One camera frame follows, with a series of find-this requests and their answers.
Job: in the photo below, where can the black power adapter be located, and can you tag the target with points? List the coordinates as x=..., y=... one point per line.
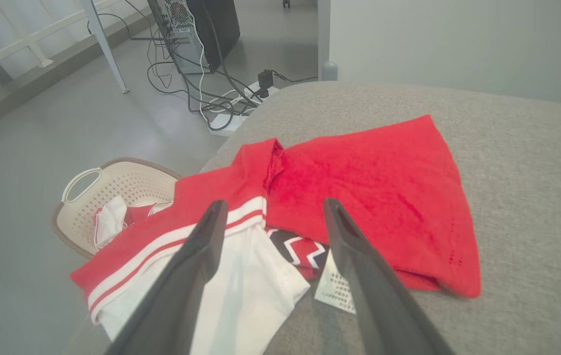
x=265, y=79

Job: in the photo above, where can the white extension socket box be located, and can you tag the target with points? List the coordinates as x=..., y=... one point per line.
x=226, y=125

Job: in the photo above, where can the white red garment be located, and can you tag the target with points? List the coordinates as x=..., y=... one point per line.
x=110, y=219

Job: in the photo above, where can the grey desk leg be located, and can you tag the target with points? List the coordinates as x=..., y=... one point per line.
x=105, y=49

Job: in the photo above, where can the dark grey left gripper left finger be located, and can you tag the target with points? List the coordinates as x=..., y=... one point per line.
x=181, y=286

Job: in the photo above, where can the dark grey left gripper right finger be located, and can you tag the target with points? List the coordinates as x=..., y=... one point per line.
x=374, y=301

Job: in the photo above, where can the wide white partition panel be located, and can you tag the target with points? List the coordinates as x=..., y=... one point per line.
x=458, y=44

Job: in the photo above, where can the grey partition post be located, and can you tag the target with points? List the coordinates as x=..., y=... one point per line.
x=328, y=69

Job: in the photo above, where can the white power strip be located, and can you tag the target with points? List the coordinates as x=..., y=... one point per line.
x=275, y=90

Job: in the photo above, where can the white metal railing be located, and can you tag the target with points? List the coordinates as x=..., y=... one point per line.
x=14, y=48

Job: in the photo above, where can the red Bulls jersey white sleeves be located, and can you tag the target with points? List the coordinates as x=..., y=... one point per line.
x=384, y=187

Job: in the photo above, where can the black computer tower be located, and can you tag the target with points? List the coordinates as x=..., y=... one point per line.
x=211, y=29

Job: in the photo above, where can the beige plastic laundry basket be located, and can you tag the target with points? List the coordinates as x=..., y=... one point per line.
x=127, y=180

